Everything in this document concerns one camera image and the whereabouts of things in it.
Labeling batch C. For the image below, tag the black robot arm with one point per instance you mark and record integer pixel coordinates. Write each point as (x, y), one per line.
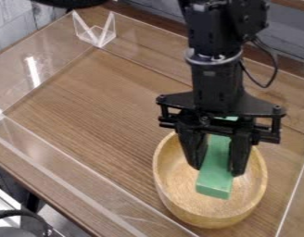
(221, 25)

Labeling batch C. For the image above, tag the clear acrylic tray wall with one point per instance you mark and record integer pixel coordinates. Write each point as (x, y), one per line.
(78, 131)

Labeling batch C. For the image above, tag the green rectangular block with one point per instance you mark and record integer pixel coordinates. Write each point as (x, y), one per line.
(213, 180)

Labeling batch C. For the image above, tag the black metal table frame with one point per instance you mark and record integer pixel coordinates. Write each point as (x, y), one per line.
(26, 216)

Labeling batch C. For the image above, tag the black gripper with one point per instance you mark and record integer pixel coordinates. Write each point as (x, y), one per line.
(219, 107)

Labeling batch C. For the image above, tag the clear acrylic corner bracket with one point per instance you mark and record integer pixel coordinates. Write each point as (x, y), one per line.
(97, 36)

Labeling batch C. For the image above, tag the brown wooden bowl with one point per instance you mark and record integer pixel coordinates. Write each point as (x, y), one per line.
(196, 209)

